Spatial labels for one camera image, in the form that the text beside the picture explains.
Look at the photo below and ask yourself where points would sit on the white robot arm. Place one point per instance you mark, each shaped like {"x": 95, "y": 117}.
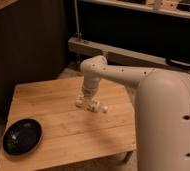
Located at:
{"x": 162, "y": 110}

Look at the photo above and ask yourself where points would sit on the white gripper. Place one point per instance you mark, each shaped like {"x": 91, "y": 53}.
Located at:
{"x": 88, "y": 93}

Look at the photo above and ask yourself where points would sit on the black handle loop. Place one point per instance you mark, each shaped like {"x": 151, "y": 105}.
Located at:
{"x": 181, "y": 65}

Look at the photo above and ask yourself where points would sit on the wooden table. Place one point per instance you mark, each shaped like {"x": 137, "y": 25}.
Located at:
{"x": 70, "y": 134}

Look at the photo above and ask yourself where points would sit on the metal vertical pole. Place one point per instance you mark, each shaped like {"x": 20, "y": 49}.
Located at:
{"x": 78, "y": 32}

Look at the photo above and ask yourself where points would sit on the grey metal beam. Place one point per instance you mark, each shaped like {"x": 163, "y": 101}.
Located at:
{"x": 118, "y": 55}

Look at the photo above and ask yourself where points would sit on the black ceramic bowl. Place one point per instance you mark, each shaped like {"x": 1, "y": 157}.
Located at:
{"x": 22, "y": 137}

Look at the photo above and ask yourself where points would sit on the wooden shelf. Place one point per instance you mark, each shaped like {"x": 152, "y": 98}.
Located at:
{"x": 138, "y": 7}

